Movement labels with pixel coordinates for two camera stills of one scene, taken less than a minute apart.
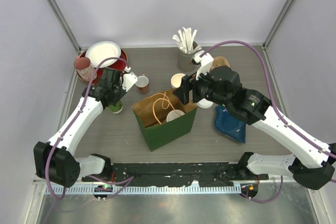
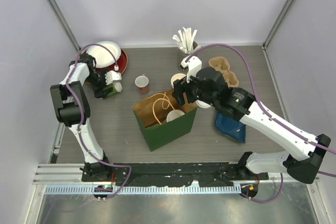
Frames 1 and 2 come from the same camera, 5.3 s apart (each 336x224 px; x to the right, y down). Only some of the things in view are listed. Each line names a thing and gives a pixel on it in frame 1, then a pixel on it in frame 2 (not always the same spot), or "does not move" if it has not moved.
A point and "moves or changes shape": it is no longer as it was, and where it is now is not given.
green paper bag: [164, 117] does not move
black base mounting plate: [211, 174] does not move
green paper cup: [117, 108] moves or changes shape
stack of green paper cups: [176, 79] does not move
